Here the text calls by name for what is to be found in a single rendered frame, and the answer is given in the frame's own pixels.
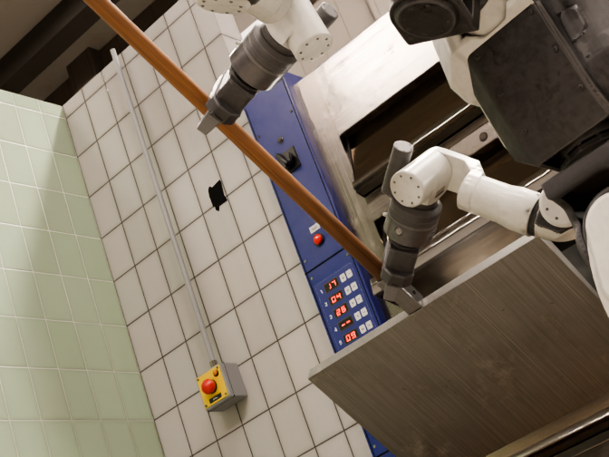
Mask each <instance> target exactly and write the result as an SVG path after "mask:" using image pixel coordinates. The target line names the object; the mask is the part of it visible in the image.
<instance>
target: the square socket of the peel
mask: <svg viewBox="0 0 609 457"><path fill-rule="evenodd" d="M376 280H377V279H376ZM377 286H378V287H380V288H381V289H382V290H383V291H384V288H385V282H384V281H383V280H380V281H378V280H377ZM422 298H423V296H422V295H421V294H420V293H419V292H418V291H417V290H416V289H415V288H414V287H413V286H412V285H410V286H408V287H404V288H401V289H400V291H399V293H398V295H397V296H396V298H395V300H394V302H395V303H396V304H398V305H399V306H400V307H401V308H402V309H403V310H404V311H405V312H406V313H407V314H408V315H409V314H411V313H412V312H414V311H416V310H417V309H419V308H421V306H422Z"/></svg>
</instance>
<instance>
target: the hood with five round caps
mask: <svg viewBox="0 0 609 457"><path fill-rule="evenodd" d="M389 12H390V11H389ZM389 12H388V13H386V14H385V15H384V16H382V17H381V18H380V19H378V20H377V21H376V22H375V23H373V24H372V25H371V26H369V27H368V28H367V29H366V30H364V31H363V32H362V33H361V34H359V35H358V36H356V37H355V38H354V39H353V40H352V41H351V42H350V43H348V44H347V45H346V46H345V47H343V48H342V49H341V50H340V51H338V52H337V53H336V54H334V55H333V56H332V57H330V58H329V59H328V60H327V61H325V62H324V63H323V64H321V65H320V66H319V67H318V68H316V69H315V70H314V71H313V73H314V77H315V79H316V81H317V83H318V86H319V88H320V90H321V93H322V95H323V97H324V101H325V103H326V106H327V108H328V110H329V113H330V114H331V117H332V119H333V123H334V126H335V128H336V130H337V132H338V134H339V136H341V137H344V138H349V137H350V136H352V135H353V134H354V133H356V132H357V131H359V130H360V129H361V128H362V127H363V126H364V125H366V124H367V123H368V122H370V121H372V120H373V119H374V118H376V117H377V116H378V115H380V114H381V113H382V112H384V111H385V110H387V109H388V108H390V107H391V106H392V105H394V104H395V103H396V102H397V101H398V100H400V99H401V98H402V97H404V96H405V95H407V94H408V93H409V92H411V91H412V90H414V89H415V88H416V87H418V86H419V85H420V84H422V83H423V82H425V81H426V80H428V79H429V78H430V77H431V76H432V75H433V74H435V73H436V72H438V71H439V70H440V69H442V66H441V63H440V60H439V57H438V56H437V53H436V51H435V48H434V46H433V43H432V41H429V42H426V43H421V44H415V45H407V44H406V43H405V42H404V40H403V39H402V37H401V36H400V34H399V33H398V32H397V30H396V29H395V27H394V26H393V25H392V23H391V20H390V17H389Z"/></svg>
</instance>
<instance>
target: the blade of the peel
mask: <svg viewBox="0 0 609 457"><path fill-rule="evenodd" d="M308 380H309V381H310V382H312V383H313V384H314V385H315V386H316V387H317V388H319V389H320V390H321V391H322V392H323V393H324V394H326V395H327V396H328V397H329V398H330V399H331V400H332V401H333V402H335V403H336V404H337V405H338V406H339V407H340V408H342V409H343V410H344V411H345V412H346V413H347V414H349V415H350V416H351V417H352V418H353V419H354V420H355V421H356V422H357V423H358V424H360V425H361V427H362V428H364V429H365V430H366V431H367V432H368V433H369V434H371V435H372V436H373V437H374V438H375V439H376V440H377V441H378V442H380V443H381V444H382V445H383V446H384V447H385V448H387V449H388V450H389V451H390V452H391V453H392V454H394V455H395V456H396V457H485V456H487V455H489V454H491V453H493V452H495V451H497V450H499V449H501V448H502V447H504V446H506V445H508V444H510V443H512V442H514V441H516V440H518V439H520V438H522V437H524V436H526V435H527V434H529V433H532V432H533V431H535V430H537V429H539V428H541V427H543V426H545V425H547V424H549V423H551V422H553V421H554V420H556V419H558V418H560V417H562V416H564V415H566V414H568V413H571V412H572V411H574V410H576V409H577V408H579V407H581V406H583V405H585V404H588V403H590V402H592V401H593V400H595V399H597V398H599V397H601V396H602V395H604V394H607V393H609V317H608V315H607V314H606V312H605V310H604V306H603V304H602V301H601V299H600V297H599V295H598V293H597V292H596V291H595V290H594V288H593V287H592V286H591V285H590V284H589V283H588V282H587V281H586V280H585V278H584V277H583V276H582V275H581V274H580V273H579V272H578V271H577V269H576V268H575V267H574V266H573V265H572V264H571V263H570V262H569V260H568V259H567V258H566V257H565V256H564V255H563V254H562V253H561V251H560V250H559V249H558V248H557V247H556V246H555V245H554V244H553V242H552V241H550V240H546V239H544V238H540V237H538V238H536V237H533V236H531V237H527V236H523V237H522V238H519V239H518V240H516V241H515V242H513V243H511V244H510V245H508V246H507V247H505V248H503V249H501V250H500V251H499V252H497V253H496V254H494V255H493V256H491V257H489V258H487V259H486V260H484V261H482V262H481V263H479V264H478V265H476V266H475V267H473V268H472V269H470V270H468V271H467V272H465V273H464V274H462V275H460V276H459V277H457V278H455V279H453V280H452V281H450V282H449V283H448V284H446V285H445V286H443V287H441V288H439V289H438V290H436V291H435V292H433V293H431V294H430V295H428V296H427V297H424V298H423V299H422V306H421V308H419V309H417V310H416V311H414V312H412V313H411V314H409V315H408V314H407V313H406V312H405V311H402V312H401V313H399V314H398V315H397V316H395V317H393V318H392V319H390V320H388V321H387V322H385V323H384V324H382V325H380V326H378V327H377V328H375V329H373V330H372V331H371V332H370V333H368V334H366V335H364V336H363V337H361V338H359V339H358V340H356V341H355V342H353V343H351V344H350V345H348V346H346V347H345V348H344V349H342V350H341V351H339V352H337V353H336V354H334V355H332V356H330V357H329V358H327V359H326V360H324V361H322V363H320V364H319V365H316V366H315V367H313V368H312V369H310V372H309V375H308Z"/></svg>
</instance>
